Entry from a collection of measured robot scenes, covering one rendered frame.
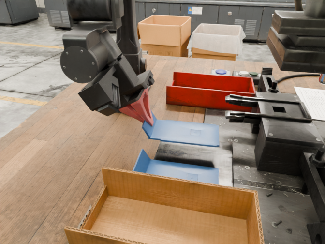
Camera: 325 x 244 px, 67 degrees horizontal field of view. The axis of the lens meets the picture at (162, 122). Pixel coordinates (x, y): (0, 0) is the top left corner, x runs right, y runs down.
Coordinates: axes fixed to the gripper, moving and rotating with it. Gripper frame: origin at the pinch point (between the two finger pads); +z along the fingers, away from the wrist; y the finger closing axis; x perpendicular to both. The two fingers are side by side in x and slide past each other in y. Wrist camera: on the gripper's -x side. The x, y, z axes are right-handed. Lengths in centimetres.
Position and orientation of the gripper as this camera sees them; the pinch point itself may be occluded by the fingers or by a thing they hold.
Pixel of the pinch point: (149, 121)
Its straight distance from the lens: 52.1
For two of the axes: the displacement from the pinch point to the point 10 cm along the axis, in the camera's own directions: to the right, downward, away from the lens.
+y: 8.6, -3.3, -3.9
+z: 4.9, 7.7, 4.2
